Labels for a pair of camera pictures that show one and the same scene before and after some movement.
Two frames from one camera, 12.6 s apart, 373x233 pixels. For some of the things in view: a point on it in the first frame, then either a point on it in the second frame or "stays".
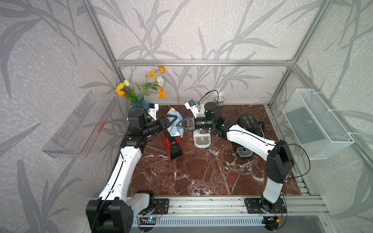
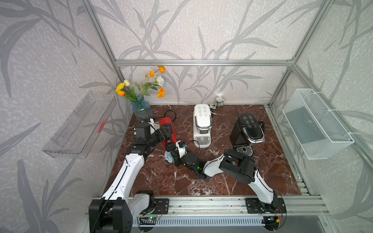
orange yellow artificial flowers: (124, 89) stays
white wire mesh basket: (319, 133) stays
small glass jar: (219, 101) stays
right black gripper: (191, 124) to (177, 158)
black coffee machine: (251, 122) stays
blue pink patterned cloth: (173, 129) to (168, 157)
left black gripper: (161, 127) to (165, 136)
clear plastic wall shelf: (76, 137) stays
